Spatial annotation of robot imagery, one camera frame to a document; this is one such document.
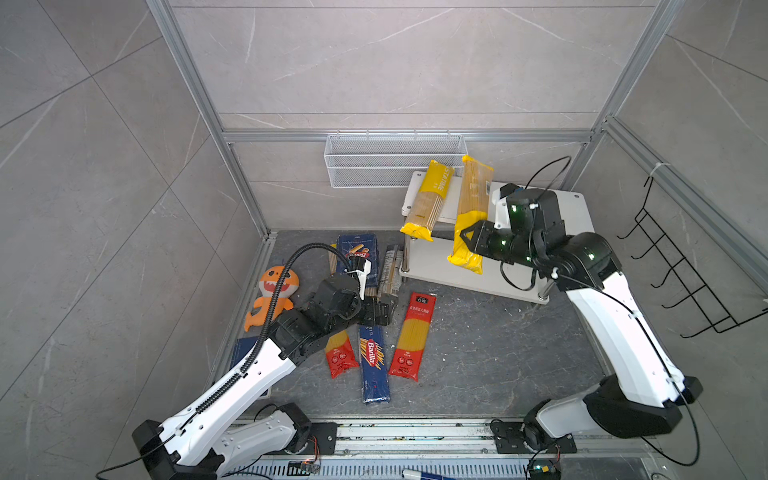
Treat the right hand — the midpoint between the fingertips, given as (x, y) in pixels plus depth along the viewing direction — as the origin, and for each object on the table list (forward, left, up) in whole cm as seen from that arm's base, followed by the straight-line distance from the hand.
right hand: (464, 232), depth 64 cm
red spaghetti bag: (-13, +31, -36) cm, 49 cm away
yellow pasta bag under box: (+9, +23, -37) cm, 45 cm away
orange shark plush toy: (+10, +56, -32) cm, 66 cm away
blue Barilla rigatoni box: (+25, +25, -31) cm, 47 cm away
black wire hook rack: (-13, -51, -10) cm, 54 cm away
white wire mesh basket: (+41, +25, -8) cm, 49 cm away
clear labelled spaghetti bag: (+14, +16, -37) cm, 42 cm away
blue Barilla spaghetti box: (-16, +22, -37) cm, 46 cm away
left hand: (-7, +18, -13) cm, 23 cm away
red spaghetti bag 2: (-7, +10, -38) cm, 40 cm away
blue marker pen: (-41, +10, -39) cm, 57 cm away
